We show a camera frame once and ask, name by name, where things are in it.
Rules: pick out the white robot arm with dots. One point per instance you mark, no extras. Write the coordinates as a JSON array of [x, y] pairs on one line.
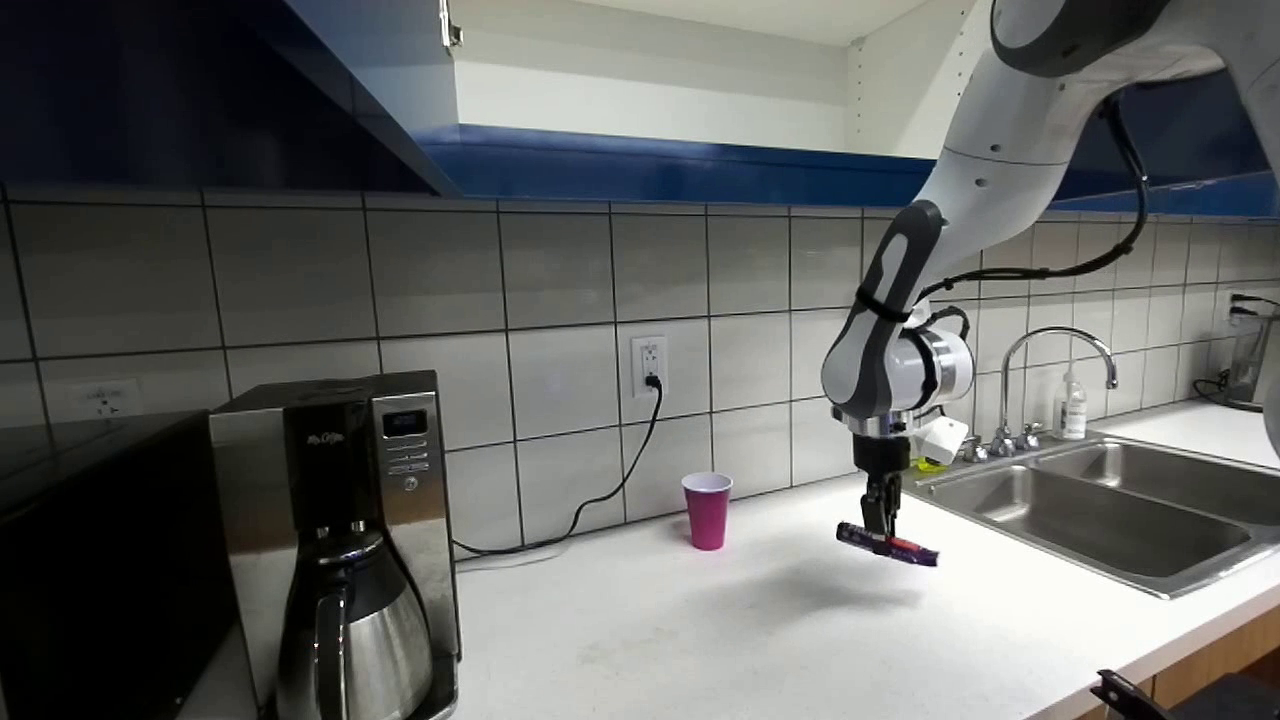
[[1007, 155]]

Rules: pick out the white wall outlet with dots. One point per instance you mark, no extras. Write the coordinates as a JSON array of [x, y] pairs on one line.
[[115, 400], [651, 363]]

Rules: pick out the blue cabinet door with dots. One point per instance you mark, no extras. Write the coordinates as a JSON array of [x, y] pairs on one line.
[[223, 93]]

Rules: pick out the chrome sink faucet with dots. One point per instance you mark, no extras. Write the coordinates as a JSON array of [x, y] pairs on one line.
[[1028, 389]]

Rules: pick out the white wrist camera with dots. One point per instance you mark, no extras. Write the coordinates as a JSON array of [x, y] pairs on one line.
[[943, 437]]

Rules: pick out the steel coffee carafe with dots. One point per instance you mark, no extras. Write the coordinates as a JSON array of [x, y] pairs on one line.
[[353, 636]]

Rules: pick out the pink plastic cup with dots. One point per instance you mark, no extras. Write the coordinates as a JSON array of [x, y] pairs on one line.
[[705, 500]]

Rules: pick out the black microwave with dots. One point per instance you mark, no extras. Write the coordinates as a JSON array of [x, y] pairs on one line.
[[115, 571]]

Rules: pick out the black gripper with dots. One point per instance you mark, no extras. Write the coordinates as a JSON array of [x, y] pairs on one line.
[[881, 463]]

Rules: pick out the open blue upper cabinet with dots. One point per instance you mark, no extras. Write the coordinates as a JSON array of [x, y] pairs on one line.
[[678, 148]]

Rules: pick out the black coffee maker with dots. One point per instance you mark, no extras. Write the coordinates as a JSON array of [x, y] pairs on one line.
[[332, 459]]

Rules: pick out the purple candy bar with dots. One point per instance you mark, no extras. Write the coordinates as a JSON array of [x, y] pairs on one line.
[[885, 545]]

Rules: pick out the stainless steel sink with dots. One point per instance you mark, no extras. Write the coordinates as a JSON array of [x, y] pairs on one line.
[[1150, 516]]

